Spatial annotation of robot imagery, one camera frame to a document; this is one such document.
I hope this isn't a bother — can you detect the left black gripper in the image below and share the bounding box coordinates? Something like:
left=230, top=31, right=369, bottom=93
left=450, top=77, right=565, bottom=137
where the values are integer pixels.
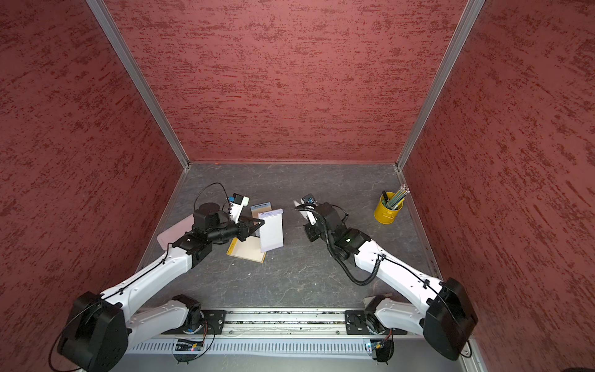
left=208, top=214, right=264, bottom=243

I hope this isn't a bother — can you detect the blue memo pad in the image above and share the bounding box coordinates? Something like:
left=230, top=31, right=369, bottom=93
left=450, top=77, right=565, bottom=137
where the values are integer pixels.
left=250, top=202, right=272, bottom=219

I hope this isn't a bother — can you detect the yellow memo pad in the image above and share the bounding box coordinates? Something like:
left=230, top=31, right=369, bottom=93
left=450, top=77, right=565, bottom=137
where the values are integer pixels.
left=226, top=237, right=266, bottom=263

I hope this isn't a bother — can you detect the purple memo pad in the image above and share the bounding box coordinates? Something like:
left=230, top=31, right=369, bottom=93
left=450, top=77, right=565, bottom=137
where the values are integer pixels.
left=258, top=209, right=284, bottom=253

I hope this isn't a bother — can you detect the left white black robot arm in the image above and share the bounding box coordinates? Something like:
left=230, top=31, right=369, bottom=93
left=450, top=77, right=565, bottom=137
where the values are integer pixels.
left=51, top=202, right=265, bottom=371

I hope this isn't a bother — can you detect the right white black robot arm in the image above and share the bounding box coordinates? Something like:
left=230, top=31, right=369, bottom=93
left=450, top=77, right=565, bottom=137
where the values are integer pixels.
left=294, top=201, right=479, bottom=361

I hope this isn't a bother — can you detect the yellow pen cup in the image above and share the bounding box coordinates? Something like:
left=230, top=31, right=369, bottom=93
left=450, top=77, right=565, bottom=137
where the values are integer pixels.
left=373, top=196, right=404, bottom=225

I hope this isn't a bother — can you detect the bundle of pencils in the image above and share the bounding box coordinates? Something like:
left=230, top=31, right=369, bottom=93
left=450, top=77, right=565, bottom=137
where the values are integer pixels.
left=381, top=184, right=410, bottom=210

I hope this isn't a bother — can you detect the pink pencil case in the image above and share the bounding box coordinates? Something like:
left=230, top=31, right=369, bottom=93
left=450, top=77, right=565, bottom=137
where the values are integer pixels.
left=156, top=215, right=194, bottom=251

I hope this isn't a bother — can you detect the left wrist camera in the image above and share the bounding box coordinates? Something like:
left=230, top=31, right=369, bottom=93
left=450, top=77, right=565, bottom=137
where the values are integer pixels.
left=229, top=193, right=249, bottom=223

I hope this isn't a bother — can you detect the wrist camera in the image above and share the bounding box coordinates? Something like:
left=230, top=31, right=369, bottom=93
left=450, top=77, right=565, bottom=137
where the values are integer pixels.
left=229, top=193, right=249, bottom=223
left=294, top=194, right=319, bottom=212

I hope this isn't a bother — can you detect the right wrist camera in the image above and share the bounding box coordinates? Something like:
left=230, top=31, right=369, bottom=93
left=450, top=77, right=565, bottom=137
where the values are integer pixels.
left=294, top=194, right=319, bottom=212

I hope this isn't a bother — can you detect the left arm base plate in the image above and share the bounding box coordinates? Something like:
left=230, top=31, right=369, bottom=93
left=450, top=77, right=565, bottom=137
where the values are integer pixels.
left=164, top=309, right=228, bottom=336

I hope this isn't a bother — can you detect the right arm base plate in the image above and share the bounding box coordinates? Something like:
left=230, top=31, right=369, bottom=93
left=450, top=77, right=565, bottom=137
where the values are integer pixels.
left=344, top=310, right=408, bottom=336

